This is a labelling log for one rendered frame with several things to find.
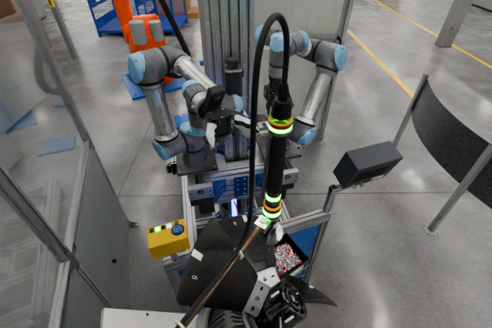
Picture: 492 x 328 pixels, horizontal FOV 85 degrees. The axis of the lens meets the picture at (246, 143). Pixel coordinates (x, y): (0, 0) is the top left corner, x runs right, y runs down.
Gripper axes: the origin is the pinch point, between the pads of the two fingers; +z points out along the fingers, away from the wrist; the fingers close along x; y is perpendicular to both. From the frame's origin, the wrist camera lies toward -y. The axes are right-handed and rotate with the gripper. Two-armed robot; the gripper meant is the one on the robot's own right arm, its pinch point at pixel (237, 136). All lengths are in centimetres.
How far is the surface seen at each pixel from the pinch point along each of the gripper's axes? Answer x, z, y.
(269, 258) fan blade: -5.1, 11.9, 47.2
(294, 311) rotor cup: -1, 31, 41
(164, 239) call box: 24, -21, 59
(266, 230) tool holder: 3.2, 20.2, 12.7
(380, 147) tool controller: -81, -6, 41
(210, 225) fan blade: 12.3, 6.3, 22.4
